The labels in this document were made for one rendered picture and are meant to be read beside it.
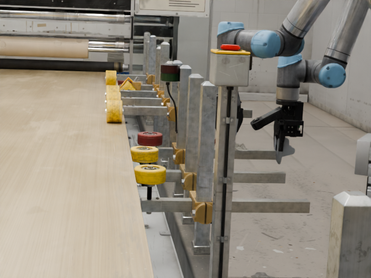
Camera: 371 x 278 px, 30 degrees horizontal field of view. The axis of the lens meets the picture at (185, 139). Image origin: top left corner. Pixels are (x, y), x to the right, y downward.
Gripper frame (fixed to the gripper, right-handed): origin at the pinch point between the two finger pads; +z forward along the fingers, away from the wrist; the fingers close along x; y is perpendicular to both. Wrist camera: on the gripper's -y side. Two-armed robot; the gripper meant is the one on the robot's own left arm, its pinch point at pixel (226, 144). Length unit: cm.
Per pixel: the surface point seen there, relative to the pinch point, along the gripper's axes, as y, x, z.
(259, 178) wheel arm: -4.1, -9.6, 9.3
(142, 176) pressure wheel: -31.0, 26.2, 2.7
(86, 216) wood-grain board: -68, 39, 2
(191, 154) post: -8.4, 11.2, 1.5
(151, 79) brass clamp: 164, 11, -3
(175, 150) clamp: 15.8, 13.1, 5.4
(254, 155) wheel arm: 20.9, -13.3, 7.7
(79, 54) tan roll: 249, 51, -9
